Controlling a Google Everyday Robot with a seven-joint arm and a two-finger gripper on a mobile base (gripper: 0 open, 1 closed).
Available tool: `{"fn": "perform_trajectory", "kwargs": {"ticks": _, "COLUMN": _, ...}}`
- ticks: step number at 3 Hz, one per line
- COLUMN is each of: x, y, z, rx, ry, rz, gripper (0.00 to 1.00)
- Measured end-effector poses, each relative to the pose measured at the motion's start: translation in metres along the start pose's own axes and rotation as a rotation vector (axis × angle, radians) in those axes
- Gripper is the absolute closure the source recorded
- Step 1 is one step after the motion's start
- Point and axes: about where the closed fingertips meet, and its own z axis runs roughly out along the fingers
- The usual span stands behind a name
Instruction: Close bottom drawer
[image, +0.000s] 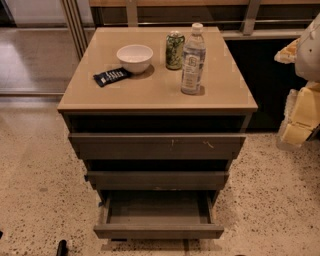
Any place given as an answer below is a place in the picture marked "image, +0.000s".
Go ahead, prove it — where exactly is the grey bottom drawer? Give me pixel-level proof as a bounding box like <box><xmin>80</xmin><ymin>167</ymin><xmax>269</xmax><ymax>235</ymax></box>
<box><xmin>93</xmin><ymin>191</ymin><xmax>224</xmax><ymax>240</ymax></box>

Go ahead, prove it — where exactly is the grey drawer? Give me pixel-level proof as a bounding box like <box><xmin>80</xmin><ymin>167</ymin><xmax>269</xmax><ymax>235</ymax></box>
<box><xmin>93</xmin><ymin>191</ymin><xmax>224</xmax><ymax>240</ymax></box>
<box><xmin>68</xmin><ymin>133</ymin><xmax>246</xmax><ymax>160</ymax></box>
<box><xmin>86</xmin><ymin>171</ymin><xmax>229</xmax><ymax>191</ymax></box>

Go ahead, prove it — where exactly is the grey middle drawer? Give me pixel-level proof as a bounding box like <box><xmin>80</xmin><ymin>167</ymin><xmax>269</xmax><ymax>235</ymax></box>
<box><xmin>86</xmin><ymin>171</ymin><xmax>229</xmax><ymax>191</ymax></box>

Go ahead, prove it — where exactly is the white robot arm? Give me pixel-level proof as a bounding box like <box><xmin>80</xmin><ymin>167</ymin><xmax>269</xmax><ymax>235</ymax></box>
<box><xmin>274</xmin><ymin>14</ymin><xmax>320</xmax><ymax>147</ymax></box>

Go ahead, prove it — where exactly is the metal window frame rail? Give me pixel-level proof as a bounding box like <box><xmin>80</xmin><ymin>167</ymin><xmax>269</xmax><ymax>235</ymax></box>
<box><xmin>58</xmin><ymin>0</ymin><xmax>320</xmax><ymax>56</ymax></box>

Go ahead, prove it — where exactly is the grey top drawer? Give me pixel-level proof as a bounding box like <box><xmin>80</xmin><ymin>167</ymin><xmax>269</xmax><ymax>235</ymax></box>
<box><xmin>68</xmin><ymin>133</ymin><xmax>246</xmax><ymax>160</ymax></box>

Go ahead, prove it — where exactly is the black object at floor edge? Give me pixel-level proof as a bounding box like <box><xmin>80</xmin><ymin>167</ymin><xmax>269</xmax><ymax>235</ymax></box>
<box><xmin>56</xmin><ymin>240</ymin><xmax>68</xmax><ymax>256</ymax></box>

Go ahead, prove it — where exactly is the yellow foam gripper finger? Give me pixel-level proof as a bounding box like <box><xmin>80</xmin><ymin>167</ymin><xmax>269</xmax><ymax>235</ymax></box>
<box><xmin>280</xmin><ymin>123</ymin><xmax>311</xmax><ymax>145</ymax></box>

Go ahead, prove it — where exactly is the dark blue snack packet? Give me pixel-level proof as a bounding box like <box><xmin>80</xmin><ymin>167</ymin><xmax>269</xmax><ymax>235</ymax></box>
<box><xmin>93</xmin><ymin>68</ymin><xmax>132</xmax><ymax>87</ymax></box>

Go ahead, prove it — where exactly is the brown drawer cabinet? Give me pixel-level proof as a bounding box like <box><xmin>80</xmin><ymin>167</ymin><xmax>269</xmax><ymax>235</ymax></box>
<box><xmin>58</xmin><ymin>27</ymin><xmax>257</xmax><ymax>205</ymax></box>

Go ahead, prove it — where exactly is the green drink can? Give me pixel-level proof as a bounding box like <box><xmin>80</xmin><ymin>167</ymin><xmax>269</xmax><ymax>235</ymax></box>
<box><xmin>166</xmin><ymin>31</ymin><xmax>185</xmax><ymax>70</ymax></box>

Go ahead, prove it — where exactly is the white ceramic bowl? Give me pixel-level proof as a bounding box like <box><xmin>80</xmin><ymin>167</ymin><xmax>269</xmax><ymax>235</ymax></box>
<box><xmin>116</xmin><ymin>44</ymin><xmax>153</xmax><ymax>74</ymax></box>

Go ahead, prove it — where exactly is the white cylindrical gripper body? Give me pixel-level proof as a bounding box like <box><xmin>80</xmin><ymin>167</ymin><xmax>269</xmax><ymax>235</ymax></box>
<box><xmin>299</xmin><ymin>82</ymin><xmax>320</xmax><ymax>130</ymax></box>

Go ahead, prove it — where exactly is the clear plastic water bottle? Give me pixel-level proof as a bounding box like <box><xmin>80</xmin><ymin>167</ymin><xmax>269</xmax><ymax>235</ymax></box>
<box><xmin>181</xmin><ymin>23</ymin><xmax>206</xmax><ymax>95</ymax></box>

